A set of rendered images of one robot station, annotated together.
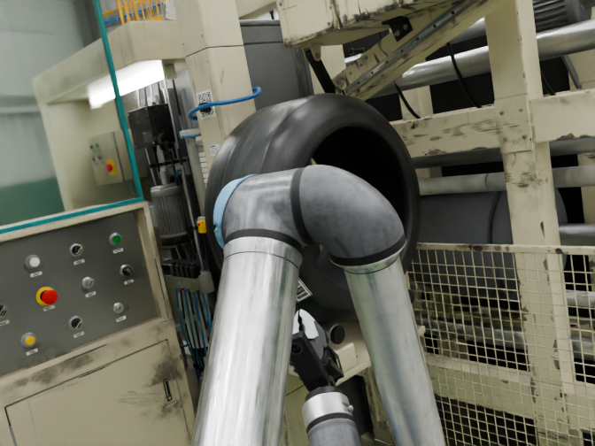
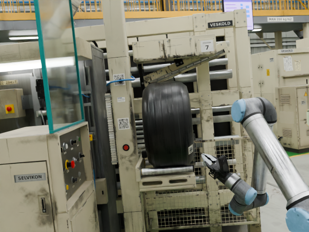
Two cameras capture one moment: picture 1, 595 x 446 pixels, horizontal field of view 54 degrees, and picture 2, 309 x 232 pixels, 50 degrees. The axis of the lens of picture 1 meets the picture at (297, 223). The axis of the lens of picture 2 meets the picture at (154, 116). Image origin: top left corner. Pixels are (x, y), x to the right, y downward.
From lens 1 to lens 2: 1.61 m
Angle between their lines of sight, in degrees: 46
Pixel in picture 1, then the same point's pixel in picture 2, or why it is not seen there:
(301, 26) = (145, 55)
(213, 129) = (122, 90)
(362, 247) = (275, 118)
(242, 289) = (266, 126)
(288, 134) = (185, 92)
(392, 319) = not seen: hidden behind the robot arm
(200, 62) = (119, 61)
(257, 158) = (179, 100)
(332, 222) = (271, 111)
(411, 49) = (183, 70)
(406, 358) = not seen: hidden behind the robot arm
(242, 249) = (259, 116)
